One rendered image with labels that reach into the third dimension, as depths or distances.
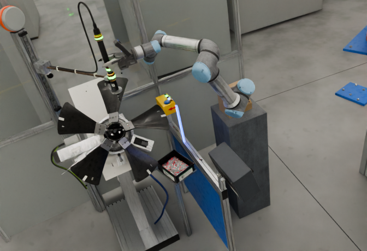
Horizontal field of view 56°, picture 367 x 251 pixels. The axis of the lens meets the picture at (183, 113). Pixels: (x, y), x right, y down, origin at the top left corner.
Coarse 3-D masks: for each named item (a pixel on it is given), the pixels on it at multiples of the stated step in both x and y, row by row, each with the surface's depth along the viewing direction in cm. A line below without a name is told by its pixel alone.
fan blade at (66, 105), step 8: (64, 104) 214; (64, 112) 216; (72, 112) 216; (80, 112) 216; (64, 120) 218; (72, 120) 218; (80, 120) 218; (88, 120) 218; (64, 128) 220; (72, 128) 220; (80, 128) 221; (88, 128) 221
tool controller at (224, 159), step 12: (216, 156) 182; (228, 156) 179; (216, 168) 191; (228, 168) 174; (240, 168) 171; (228, 180) 175; (240, 180) 168; (252, 180) 172; (240, 192) 173; (252, 192) 177
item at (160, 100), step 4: (160, 96) 270; (164, 96) 269; (156, 100) 269; (160, 100) 265; (164, 100) 264; (160, 104) 263; (164, 104) 259; (168, 104) 259; (172, 104) 260; (164, 108) 259; (168, 108) 260; (164, 112) 260; (168, 112) 262; (172, 112) 263
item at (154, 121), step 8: (144, 112) 235; (152, 112) 234; (160, 112) 234; (136, 120) 229; (144, 120) 228; (152, 120) 228; (160, 120) 229; (136, 128) 223; (144, 128) 224; (152, 128) 225; (160, 128) 226; (168, 128) 227
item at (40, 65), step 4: (36, 60) 236; (40, 60) 236; (44, 60) 235; (48, 60) 234; (36, 64) 232; (40, 64) 231; (44, 64) 231; (48, 64) 234; (36, 68) 235; (40, 68) 232; (44, 68) 232; (48, 68) 234; (40, 72) 235; (44, 72) 233; (48, 72) 235
